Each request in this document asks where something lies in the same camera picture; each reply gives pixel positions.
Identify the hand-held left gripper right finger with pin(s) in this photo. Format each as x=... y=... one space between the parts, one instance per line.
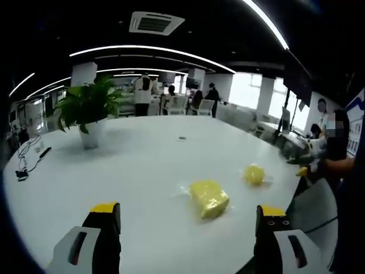
x=273 y=245

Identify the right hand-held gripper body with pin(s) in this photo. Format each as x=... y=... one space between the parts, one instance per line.
x=318 y=148

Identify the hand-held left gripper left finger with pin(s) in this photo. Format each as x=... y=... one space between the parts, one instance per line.
x=85 y=242

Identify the round yellow silicone block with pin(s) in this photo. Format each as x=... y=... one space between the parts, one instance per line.
x=254 y=174

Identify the rectangular yellow silicone block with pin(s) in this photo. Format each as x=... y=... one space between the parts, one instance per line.
x=209 y=198

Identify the grey chair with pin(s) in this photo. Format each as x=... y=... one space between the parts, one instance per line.
x=313 y=208

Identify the large black hanging screen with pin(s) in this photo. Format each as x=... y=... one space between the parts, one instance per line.
x=298 y=75

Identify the small black device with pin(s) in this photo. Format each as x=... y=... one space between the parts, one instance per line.
x=22 y=174

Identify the black stick-shaped remote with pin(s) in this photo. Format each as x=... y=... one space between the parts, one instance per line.
x=45 y=152

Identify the white office chair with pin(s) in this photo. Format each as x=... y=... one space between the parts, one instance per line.
x=176 y=105
x=206 y=107

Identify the small dark flat object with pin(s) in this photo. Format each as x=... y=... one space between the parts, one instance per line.
x=182 y=138

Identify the green potted plant white pot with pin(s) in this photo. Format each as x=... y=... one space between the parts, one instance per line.
x=91 y=105

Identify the hanging dark screen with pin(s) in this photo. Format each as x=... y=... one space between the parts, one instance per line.
x=166 y=77

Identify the ceiling air conditioner vent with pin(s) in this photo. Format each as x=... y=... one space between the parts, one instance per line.
x=155 y=23

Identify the blue white wall board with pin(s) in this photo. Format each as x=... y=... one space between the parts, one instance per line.
x=356 y=125

